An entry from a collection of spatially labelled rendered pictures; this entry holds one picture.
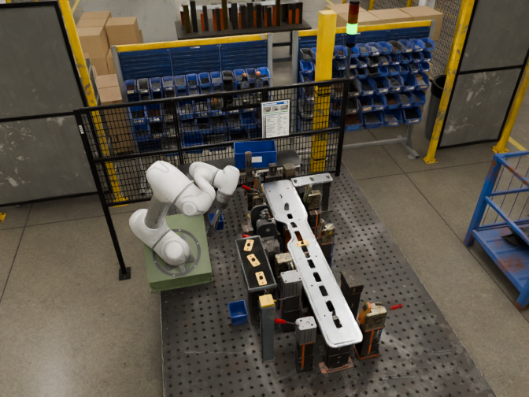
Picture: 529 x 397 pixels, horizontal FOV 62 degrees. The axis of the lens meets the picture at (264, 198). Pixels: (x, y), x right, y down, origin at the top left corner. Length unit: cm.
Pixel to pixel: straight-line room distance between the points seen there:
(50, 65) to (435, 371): 358
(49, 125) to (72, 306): 162
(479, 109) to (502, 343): 272
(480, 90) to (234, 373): 405
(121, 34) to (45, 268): 365
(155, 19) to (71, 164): 487
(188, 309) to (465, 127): 388
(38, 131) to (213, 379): 289
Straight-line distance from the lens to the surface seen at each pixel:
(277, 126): 334
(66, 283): 416
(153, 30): 904
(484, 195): 411
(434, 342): 272
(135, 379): 340
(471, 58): 513
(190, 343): 261
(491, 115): 568
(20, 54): 423
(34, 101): 438
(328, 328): 227
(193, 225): 281
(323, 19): 319
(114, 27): 683
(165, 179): 205
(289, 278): 231
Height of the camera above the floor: 281
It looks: 37 degrees down
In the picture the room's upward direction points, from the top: 1 degrees counter-clockwise
